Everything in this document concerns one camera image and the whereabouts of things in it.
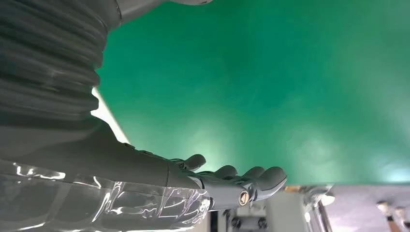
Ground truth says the white machine base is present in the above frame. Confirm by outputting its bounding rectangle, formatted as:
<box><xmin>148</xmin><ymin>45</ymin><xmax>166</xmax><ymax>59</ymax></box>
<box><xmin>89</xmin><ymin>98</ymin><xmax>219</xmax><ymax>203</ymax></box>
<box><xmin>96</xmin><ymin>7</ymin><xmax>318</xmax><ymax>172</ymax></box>
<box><xmin>211</xmin><ymin>185</ymin><xmax>336</xmax><ymax>232</ymax></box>

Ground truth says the green table mat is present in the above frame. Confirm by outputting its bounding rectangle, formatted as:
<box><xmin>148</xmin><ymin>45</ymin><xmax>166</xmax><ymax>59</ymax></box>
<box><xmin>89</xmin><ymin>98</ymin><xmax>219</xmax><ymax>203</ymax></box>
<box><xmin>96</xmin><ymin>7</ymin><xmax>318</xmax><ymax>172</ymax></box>
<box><xmin>95</xmin><ymin>0</ymin><xmax>410</xmax><ymax>187</ymax></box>

